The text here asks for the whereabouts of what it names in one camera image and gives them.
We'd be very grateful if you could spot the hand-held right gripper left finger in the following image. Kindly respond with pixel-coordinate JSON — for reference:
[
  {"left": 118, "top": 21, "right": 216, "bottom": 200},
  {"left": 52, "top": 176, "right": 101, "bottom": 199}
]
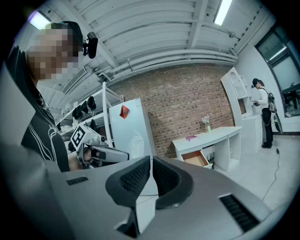
[{"left": 105, "top": 155, "right": 151, "bottom": 208}]

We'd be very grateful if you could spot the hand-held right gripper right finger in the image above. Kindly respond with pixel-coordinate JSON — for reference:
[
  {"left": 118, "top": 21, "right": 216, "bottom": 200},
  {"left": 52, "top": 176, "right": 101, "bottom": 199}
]
[{"left": 152, "top": 156, "right": 194, "bottom": 210}]

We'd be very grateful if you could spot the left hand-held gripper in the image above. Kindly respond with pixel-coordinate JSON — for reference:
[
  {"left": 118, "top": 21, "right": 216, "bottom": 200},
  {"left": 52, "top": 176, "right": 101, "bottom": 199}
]
[{"left": 70, "top": 124, "right": 131, "bottom": 170}]

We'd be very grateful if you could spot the white desk drawer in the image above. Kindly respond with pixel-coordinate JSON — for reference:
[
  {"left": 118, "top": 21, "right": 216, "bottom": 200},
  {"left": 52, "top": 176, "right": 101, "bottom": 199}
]
[{"left": 181, "top": 150, "right": 213, "bottom": 170}]

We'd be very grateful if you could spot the person's left forearm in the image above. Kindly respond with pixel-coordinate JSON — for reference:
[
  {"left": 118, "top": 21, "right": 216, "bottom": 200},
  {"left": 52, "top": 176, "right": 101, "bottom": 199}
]
[{"left": 67, "top": 156, "right": 83, "bottom": 173}]

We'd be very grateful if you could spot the white desk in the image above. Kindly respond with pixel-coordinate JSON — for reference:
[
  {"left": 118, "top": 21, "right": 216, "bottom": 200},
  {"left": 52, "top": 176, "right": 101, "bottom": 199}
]
[{"left": 172, "top": 126, "right": 243, "bottom": 173}]

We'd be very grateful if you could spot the person's left hand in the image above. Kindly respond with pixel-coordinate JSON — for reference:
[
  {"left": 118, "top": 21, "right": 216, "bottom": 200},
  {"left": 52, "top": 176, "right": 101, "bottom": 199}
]
[{"left": 83, "top": 149, "right": 94, "bottom": 163}]

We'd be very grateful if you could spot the white refrigerator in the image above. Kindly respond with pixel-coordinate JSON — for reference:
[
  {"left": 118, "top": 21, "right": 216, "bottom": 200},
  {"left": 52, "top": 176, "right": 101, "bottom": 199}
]
[{"left": 108, "top": 98, "right": 153, "bottom": 160}]

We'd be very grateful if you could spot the white metal shelf rack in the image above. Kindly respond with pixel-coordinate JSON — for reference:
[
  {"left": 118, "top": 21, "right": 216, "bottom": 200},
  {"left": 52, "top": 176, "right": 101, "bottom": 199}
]
[{"left": 55, "top": 81, "right": 124, "bottom": 149}]

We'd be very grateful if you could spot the red diamond sticker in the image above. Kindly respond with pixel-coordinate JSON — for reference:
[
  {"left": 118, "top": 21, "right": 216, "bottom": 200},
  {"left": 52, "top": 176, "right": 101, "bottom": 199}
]
[{"left": 119, "top": 105, "right": 131, "bottom": 120}]

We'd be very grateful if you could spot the person's black striped jacket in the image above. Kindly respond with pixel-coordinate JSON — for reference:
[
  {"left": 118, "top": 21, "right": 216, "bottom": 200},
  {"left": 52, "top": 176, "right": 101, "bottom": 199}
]
[{"left": 5, "top": 45, "right": 71, "bottom": 173}]

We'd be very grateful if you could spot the ceiling air vent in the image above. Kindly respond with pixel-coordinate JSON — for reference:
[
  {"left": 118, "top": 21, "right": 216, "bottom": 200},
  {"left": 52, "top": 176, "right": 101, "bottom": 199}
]
[{"left": 61, "top": 66, "right": 88, "bottom": 95}]

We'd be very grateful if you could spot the green vase with flowers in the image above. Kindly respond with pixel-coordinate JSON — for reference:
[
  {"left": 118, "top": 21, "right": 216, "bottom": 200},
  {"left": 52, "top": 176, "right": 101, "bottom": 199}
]
[{"left": 201, "top": 114, "right": 212, "bottom": 133}]

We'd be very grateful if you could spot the person's head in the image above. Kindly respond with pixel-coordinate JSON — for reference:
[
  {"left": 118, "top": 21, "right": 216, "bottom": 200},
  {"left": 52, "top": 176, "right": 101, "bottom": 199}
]
[{"left": 26, "top": 21, "right": 84, "bottom": 82}]

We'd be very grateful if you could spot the white bookcase cabinet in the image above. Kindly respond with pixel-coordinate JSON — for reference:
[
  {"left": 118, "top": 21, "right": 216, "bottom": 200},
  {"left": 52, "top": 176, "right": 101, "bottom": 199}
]
[{"left": 220, "top": 67, "right": 263, "bottom": 154}]

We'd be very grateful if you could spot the long ceiling light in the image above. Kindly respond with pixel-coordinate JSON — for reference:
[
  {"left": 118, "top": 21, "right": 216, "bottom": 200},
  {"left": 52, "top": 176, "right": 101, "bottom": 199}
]
[
  {"left": 29, "top": 10, "right": 52, "bottom": 30},
  {"left": 213, "top": 0, "right": 233, "bottom": 26}
]

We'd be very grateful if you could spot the dark framed window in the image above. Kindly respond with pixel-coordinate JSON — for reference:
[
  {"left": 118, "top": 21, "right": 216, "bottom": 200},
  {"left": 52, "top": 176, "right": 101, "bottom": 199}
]
[{"left": 255, "top": 23, "right": 300, "bottom": 120}]

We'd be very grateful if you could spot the black head-mounted camera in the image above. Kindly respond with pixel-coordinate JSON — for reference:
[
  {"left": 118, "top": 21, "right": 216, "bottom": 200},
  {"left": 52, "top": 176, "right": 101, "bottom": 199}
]
[{"left": 82, "top": 31, "right": 99, "bottom": 60}]

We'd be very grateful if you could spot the thin floor cable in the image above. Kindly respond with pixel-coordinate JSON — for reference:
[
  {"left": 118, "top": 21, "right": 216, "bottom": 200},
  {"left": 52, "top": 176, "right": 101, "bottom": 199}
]
[{"left": 261, "top": 135, "right": 281, "bottom": 205}]

